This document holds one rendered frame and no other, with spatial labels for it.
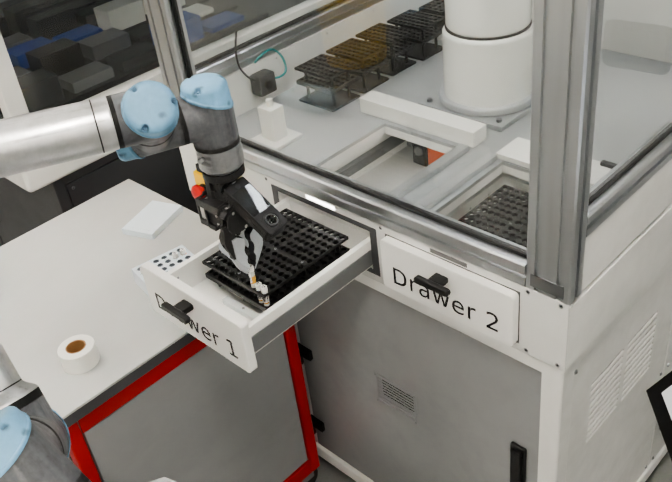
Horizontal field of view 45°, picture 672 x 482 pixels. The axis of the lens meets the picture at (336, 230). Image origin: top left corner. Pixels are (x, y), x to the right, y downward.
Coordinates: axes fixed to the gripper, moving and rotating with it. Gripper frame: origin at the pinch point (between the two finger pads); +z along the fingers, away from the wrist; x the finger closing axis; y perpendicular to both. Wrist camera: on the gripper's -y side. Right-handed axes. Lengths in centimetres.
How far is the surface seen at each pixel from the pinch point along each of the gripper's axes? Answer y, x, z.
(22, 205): 117, -7, 33
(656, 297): -49, -59, 25
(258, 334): -7.0, 6.6, 7.6
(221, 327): -2.8, 10.8, 5.1
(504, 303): -38.8, -20.7, 4.0
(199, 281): 17.2, 0.9, 10.7
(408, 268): -18.2, -21.0, 6.0
